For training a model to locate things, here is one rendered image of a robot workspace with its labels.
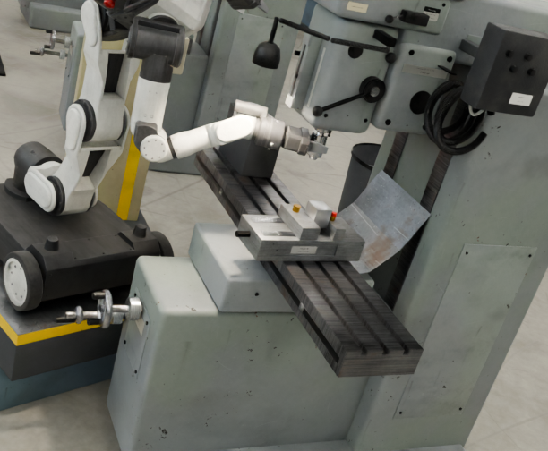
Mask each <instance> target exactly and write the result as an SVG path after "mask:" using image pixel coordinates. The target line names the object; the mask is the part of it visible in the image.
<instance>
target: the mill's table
mask: <svg viewBox="0 0 548 451"><path fill-rule="evenodd" d="M194 164H195V166H196V167H197V169H198V170H199V172H200V173H201V175H202V177H203V178H204V180H205V181H206V183H207V184H208V186H209V187H210V188H211V190H212V191H213V193H214V194H215V196H216V197H217V199H218V200H219V202H220V203H221V205H222V206H223V208H224V209H225V211H226V212H227V213H228V215H229V216H230V218H231V219H232V221H233V222H234V224H235V226H236V227H237V229H238V226H239V222H240V219H241V216H242V215H243V214H244V215H270V216H277V215H278V211H279V207H280V204H281V203H285V204H298V205H300V206H301V208H302V209H303V210H304V211H305V208H304V207H303V206H302V205H301V203H300V202H299V201H298V200H297V199H296V197H295V196H294V195H293V194H292V192H291V191H290V190H289V189H288V188H287V187H286V186H285V185H284V184H283V183H282V181H281V180H280V179H279V178H278V177H277V175H276V174H275V173H274V172H273V174H272V177H271V178H268V177H253V176H241V175H240V174H239V173H238V172H237V171H236V170H235V168H234V167H233V166H232V165H231V164H230V162H229V161H228V160H227V159H226V158H225V156H224V155H223V154H222V153H221V152H220V151H219V146H217V147H213V149H212V148H208V149H204V150H201V151H198V152H196V156H195V160H194ZM260 263H261V264H262V265H263V267H264V268H265V270H266V271H267V273H268V274H269V276H270V278H271V279H272V281H273V282H274V284H275V285H276V286H277V288H278V289H279V291H280V292H281V293H282V295H283V296H284V298H285V299H286V301H287V303H288V304H289V306H290V307H291V309H292V310H293V312H294V313H295V315H296V316H297V317H298V319H299V320H300V322H301V323H302V325H303V326H304V328H305V329H306V331H307V332H308V334H309V335H310V337H311V338H312V340H313V341H314V343H315V344H316V345H317V347H318V348H319V350H320V351H321V353H322V355H323V356H324V358H325V359H326V361H327V362H328V364H329V365H330V367H331V368H332V369H333V371H334V372H335V373H336V375H337V376H338V378H341V377H363V376H385V375H407V374H414V373H415V369H416V367H417V364H418V363H419V360H420V358H421V356H422V353H423V351H424V349H423V348H422V346H421V345H419V344H418V343H417V341H416V340H415V339H414V338H413V337H412V335H411V334H410V333H409V332H408V331H407V329H406V328H405V327H404V326H403V325H402V323H401V322H400V321H399V320H398V318H397V317H396V316H395V315H394V314H393V312H392V311H391V310H390V309H389V308H388V306H387V305H386V304H385V303H384V302H383V300H382V299H381V298H380V297H379V295H378V294H377V293H375V292H374V291H373V289H372V288H371V287H370V286H369V284H368V283H367V282H366V281H365V280H364V278H363V277H362V276H361V275H360V274H359V272H358V271H357V270H356V269H355V267H354V266H353V265H352V264H351V263H350V262H349V261H260Z"/></svg>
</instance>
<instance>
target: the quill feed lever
mask: <svg viewBox="0 0 548 451"><path fill-rule="evenodd" d="M385 89H386V88H385V84H384V82H383V81H382V80H380V79H379V78H378V77H376V76H370V77H367V78H366V79H364V80H363V81H362V83H361V85H360V87H359V94H358V95H355V96H353V97H350V98H346V99H343V100H340V101H338V102H336V103H333V104H330V105H327V106H324V107H320V106H315V107H314V108H313V110H312V113H313V115H314V116H316V117H319V116H321V115H322V113H323V112H324V111H327V110H329V109H331V108H334V107H337V106H341V105H344V104H346V103H348V102H351V101H354V100H357V99H359V98H363V99H364V100H365V101H366V102H368V103H375V102H377V101H379V100H380V99H381V98H382V97H383V95H384V93H385Z"/></svg>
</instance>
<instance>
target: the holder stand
mask: <svg viewBox="0 0 548 451"><path fill-rule="evenodd" d="M234 107H235V103H230V107H229V110H228V114H227V119H229V118H232V116H234V115H236V114H241V113H238V112H235V111H234ZM279 148H280V147H279ZM279 148H278V150H275V149H268V148H265V147H262V146H258V145H255V143H254V140H247V139H241V140H236V141H233V142H229V143H227V144H224V145H220V146H219V151H220V152H221V153H222V154H223V155H224V156H225V158H226V159H227V160H228V161H229V162H230V164H231V165H232V166H233V167H234V168H235V170H236V171H237V172H238V173H239V174H240V175H241V176H253V177H268V178H271V177H272V174H273V170H274V167H275V164H276V161H277V157H278V152H279Z"/></svg>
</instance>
